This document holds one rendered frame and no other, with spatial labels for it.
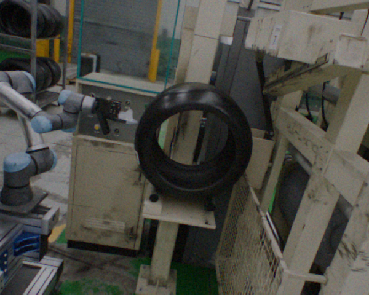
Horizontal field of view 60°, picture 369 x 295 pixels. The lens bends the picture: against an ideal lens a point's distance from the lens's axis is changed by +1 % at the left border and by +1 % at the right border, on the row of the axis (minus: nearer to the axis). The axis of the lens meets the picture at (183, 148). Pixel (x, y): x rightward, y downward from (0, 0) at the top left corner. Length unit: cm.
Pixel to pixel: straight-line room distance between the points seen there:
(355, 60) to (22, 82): 147
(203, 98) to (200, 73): 36
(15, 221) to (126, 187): 75
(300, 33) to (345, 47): 15
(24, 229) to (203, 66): 123
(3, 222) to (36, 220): 16
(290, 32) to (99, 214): 177
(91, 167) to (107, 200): 27
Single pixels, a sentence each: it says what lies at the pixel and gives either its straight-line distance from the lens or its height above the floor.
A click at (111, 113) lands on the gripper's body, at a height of 125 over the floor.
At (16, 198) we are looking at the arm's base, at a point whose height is 76.
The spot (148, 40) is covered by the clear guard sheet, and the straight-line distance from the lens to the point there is 200.
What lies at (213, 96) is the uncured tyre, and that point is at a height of 142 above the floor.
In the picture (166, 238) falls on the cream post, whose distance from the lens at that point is 211.
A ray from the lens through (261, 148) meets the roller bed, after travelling 179.
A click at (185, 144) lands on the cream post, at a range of 180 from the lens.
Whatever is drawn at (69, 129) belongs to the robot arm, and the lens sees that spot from 158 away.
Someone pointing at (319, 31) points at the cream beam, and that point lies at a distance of 116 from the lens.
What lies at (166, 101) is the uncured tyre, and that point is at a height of 137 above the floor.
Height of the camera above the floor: 166
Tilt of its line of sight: 20 degrees down
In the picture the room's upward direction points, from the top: 11 degrees clockwise
